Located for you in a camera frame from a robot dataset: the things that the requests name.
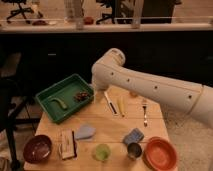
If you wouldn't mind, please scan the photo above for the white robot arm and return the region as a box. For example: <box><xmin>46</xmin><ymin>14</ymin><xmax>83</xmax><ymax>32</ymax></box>
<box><xmin>91</xmin><ymin>48</ymin><xmax>213</xmax><ymax>129</ymax></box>

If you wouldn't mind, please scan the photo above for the yellow handled tool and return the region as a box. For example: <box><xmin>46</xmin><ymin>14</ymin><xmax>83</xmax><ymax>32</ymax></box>
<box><xmin>117</xmin><ymin>97</ymin><xmax>125</xmax><ymax>117</ymax></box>

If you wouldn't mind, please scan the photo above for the dark red bowl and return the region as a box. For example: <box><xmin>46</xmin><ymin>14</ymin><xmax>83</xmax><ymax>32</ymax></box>
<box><xmin>23</xmin><ymin>135</ymin><xmax>52</xmax><ymax>164</ymax></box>

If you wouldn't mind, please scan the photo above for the beige brush block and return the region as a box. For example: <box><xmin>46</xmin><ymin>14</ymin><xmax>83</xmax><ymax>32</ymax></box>
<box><xmin>59</xmin><ymin>130</ymin><xmax>77</xmax><ymax>160</ymax></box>

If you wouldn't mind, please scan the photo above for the green plastic tray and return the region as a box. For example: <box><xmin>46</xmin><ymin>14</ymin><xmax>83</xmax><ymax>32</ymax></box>
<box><xmin>36</xmin><ymin>74</ymin><xmax>94</xmax><ymax>124</ymax></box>

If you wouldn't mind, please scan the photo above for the silver spoon black handle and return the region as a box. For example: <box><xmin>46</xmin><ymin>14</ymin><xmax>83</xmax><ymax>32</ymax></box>
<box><xmin>104</xmin><ymin>91</ymin><xmax>118</xmax><ymax>116</ymax></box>

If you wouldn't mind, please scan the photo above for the silver metal cup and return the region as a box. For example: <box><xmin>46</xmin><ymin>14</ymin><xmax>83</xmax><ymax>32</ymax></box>
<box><xmin>127</xmin><ymin>143</ymin><xmax>142</xmax><ymax>159</ymax></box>

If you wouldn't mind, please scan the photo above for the silver fork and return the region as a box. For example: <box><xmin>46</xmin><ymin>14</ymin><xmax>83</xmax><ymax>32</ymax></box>
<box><xmin>142</xmin><ymin>98</ymin><xmax>148</xmax><ymax>127</ymax></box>

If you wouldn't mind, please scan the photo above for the black office chair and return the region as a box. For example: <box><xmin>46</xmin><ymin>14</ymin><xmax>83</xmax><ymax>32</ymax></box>
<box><xmin>0</xmin><ymin>0</ymin><xmax>43</xmax><ymax>24</ymax></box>

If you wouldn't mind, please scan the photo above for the dark grape bunch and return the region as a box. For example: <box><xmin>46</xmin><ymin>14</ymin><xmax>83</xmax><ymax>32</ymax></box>
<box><xmin>74</xmin><ymin>92</ymin><xmax>89</xmax><ymax>102</ymax></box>

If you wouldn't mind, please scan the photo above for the light blue cloth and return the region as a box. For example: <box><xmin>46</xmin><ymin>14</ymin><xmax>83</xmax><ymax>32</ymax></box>
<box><xmin>75</xmin><ymin>125</ymin><xmax>96</xmax><ymax>140</ymax></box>

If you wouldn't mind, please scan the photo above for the green curved vegetable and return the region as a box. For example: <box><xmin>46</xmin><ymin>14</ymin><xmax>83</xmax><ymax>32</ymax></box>
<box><xmin>50</xmin><ymin>98</ymin><xmax>68</xmax><ymax>110</ymax></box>

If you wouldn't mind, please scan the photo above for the green plastic cup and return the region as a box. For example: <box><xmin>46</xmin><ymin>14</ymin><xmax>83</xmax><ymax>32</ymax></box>
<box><xmin>92</xmin><ymin>144</ymin><xmax>111</xmax><ymax>162</ymax></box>

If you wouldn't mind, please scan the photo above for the orange plastic bowl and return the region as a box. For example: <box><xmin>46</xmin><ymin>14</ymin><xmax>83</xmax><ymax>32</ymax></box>
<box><xmin>143</xmin><ymin>137</ymin><xmax>178</xmax><ymax>171</ymax></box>

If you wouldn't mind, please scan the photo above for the red tomato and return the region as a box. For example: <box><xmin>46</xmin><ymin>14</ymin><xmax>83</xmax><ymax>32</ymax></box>
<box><xmin>130</xmin><ymin>92</ymin><xmax>138</xmax><ymax>97</ymax></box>

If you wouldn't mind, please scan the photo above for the red object on ledge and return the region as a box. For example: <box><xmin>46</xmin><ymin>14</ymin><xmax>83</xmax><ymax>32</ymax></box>
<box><xmin>84</xmin><ymin>17</ymin><xmax>94</xmax><ymax>25</ymax></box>

